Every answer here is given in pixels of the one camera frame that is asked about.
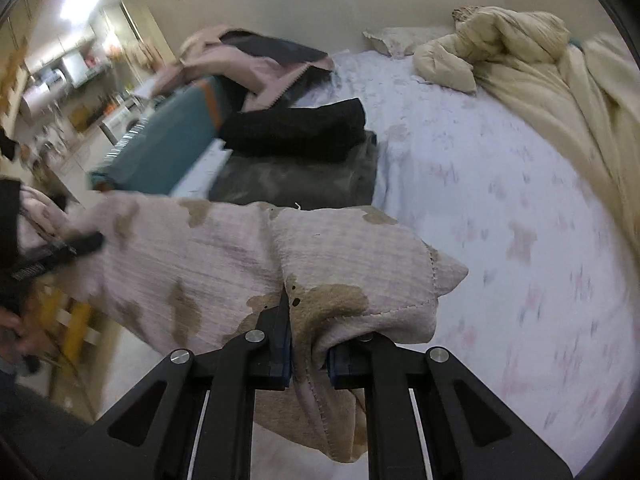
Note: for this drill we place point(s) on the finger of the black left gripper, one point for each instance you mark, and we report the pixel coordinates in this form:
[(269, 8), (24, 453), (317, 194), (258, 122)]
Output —
[(46, 258)]

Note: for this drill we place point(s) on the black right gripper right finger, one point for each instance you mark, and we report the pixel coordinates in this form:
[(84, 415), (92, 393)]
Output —
[(430, 417)]

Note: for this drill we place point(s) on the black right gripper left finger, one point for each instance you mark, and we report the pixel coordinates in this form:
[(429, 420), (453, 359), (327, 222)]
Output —
[(190, 417)]

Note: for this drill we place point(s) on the pink bear-print pants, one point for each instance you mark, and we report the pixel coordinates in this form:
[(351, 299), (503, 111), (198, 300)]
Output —
[(185, 273)]

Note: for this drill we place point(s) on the left hand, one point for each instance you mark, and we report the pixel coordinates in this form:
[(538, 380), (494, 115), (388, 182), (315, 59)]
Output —
[(21, 335)]

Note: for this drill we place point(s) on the white washing machine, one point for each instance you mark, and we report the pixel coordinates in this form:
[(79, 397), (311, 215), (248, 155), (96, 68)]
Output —
[(116, 124)]

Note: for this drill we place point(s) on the floral bed sheet mattress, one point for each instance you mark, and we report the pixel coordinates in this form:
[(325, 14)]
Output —
[(548, 316)]

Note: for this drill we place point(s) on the folded dark grey garment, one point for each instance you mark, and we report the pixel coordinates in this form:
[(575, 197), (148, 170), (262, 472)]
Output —
[(306, 185)]

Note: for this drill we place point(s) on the pink coat pile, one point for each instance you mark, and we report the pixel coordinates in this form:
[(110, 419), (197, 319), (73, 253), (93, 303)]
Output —
[(274, 72)]

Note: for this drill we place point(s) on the folded black garment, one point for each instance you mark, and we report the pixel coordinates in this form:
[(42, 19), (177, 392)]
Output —
[(322, 134)]

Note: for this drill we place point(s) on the cream quilt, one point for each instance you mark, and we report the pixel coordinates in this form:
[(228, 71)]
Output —
[(582, 97)]

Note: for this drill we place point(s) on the floral pillow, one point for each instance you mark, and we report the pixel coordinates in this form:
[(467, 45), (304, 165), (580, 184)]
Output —
[(400, 42)]

